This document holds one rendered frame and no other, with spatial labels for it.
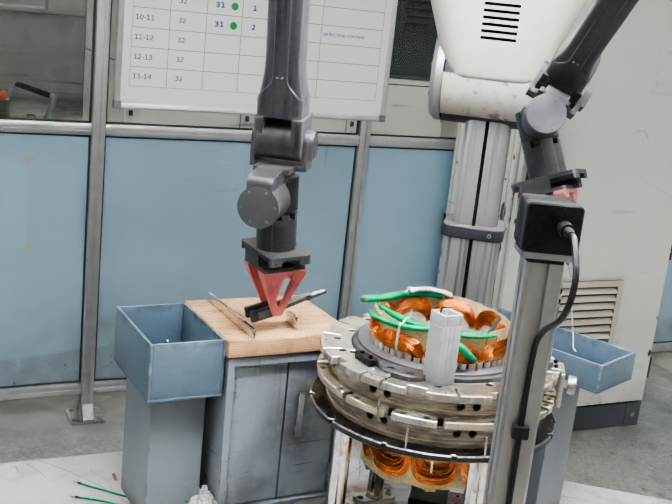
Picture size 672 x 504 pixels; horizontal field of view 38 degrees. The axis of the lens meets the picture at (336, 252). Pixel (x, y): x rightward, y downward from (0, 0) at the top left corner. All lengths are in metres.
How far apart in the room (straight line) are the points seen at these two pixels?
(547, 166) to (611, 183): 2.26
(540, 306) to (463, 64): 0.93
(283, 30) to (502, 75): 0.50
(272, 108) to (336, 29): 2.29
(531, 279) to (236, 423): 0.73
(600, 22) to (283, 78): 0.43
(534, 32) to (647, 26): 2.09
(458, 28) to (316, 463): 0.74
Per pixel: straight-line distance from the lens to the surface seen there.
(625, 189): 3.79
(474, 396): 1.18
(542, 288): 0.78
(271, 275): 1.35
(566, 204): 0.76
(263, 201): 1.26
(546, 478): 1.60
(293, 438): 1.47
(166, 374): 1.35
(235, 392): 1.39
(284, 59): 1.29
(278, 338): 1.38
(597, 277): 3.81
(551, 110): 1.42
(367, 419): 1.23
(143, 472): 1.44
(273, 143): 1.32
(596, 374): 1.47
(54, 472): 1.61
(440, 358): 1.18
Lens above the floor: 1.52
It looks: 14 degrees down
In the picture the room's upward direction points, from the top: 6 degrees clockwise
